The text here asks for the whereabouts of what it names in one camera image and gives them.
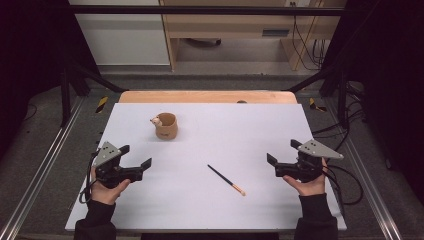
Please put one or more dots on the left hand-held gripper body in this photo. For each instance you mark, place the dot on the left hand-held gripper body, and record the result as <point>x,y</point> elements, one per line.
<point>107,166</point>

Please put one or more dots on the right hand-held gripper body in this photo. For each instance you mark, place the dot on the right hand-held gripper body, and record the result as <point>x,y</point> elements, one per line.
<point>308,165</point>

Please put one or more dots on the brown cup with animal figure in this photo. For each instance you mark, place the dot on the brown cup with animal figure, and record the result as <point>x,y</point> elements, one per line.
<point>166,130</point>

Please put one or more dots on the black paintbrush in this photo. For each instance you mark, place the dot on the black paintbrush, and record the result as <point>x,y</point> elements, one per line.
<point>223,177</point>

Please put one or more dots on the person's right hand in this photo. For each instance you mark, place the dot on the person's right hand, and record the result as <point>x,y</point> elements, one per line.
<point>310,188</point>

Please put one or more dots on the person's left hand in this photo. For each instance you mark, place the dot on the person's left hand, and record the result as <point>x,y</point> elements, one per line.
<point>105,195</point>

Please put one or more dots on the yellow black tape marker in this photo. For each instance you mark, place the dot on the yellow black tape marker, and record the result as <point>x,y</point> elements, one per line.
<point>313,104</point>
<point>102,104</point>

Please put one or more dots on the white table sheet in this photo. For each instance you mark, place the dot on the white table sheet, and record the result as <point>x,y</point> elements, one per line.
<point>216,143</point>

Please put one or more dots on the white cabinet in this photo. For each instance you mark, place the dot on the white cabinet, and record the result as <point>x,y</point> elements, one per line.
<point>123,36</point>

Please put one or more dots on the black curtain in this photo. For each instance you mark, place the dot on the black curtain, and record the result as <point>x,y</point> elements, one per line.
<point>386,66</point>
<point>30,50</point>

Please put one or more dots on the light wooden desk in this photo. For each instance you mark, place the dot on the light wooden desk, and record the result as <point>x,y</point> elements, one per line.
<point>230,25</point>

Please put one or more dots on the black metal frame stand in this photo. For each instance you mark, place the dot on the black metal frame stand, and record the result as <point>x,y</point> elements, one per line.
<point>341,100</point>
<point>65,100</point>

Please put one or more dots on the metal floor rail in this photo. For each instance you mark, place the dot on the metal floor rail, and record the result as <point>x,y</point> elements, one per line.
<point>40,173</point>
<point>370,186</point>

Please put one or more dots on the black horizontal frame bar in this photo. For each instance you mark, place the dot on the black horizontal frame bar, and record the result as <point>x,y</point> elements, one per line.
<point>200,10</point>

